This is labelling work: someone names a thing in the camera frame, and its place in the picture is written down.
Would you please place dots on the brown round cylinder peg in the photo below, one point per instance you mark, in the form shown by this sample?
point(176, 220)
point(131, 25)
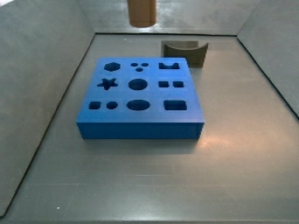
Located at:
point(141, 13)

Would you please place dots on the blue shape sorter block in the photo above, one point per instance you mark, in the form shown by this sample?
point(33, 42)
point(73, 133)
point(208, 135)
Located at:
point(140, 98)

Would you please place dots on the dark grey curved block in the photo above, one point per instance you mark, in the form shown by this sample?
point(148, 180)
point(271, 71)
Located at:
point(185, 49)

